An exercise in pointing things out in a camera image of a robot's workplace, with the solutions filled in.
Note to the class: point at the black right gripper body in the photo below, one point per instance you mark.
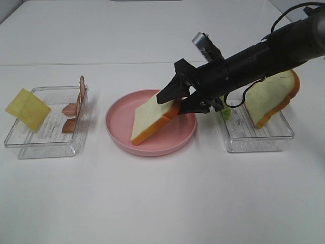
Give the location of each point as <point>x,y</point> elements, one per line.
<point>203,80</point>

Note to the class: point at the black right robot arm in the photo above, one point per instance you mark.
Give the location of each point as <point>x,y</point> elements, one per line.
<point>282,49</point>

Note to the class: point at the pink round plate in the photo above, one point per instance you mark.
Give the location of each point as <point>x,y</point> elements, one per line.
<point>119,123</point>

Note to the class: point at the clear plastic left tray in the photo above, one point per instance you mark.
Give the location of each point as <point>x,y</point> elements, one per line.
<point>49,141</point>

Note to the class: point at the clear plastic tray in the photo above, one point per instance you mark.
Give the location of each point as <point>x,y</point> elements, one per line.
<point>239,135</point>
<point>49,141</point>

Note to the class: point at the clear plastic right tray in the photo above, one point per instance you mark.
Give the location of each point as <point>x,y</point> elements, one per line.
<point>239,135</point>

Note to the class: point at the yellow cheese slice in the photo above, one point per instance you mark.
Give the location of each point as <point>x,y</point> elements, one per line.
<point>34,111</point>
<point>17,104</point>

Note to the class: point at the bacon strip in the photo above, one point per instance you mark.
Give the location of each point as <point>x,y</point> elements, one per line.
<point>69,125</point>
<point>72,109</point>

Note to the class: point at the green lettuce leaf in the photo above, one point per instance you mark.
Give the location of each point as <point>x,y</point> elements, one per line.
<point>226,111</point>

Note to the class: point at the white bread slice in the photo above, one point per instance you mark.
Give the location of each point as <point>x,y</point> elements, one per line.
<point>150,117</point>

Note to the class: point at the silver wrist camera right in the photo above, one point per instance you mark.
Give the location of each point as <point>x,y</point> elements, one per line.
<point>209,51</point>

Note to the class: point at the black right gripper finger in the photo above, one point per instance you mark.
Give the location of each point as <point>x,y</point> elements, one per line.
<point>194,104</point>
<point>177,88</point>

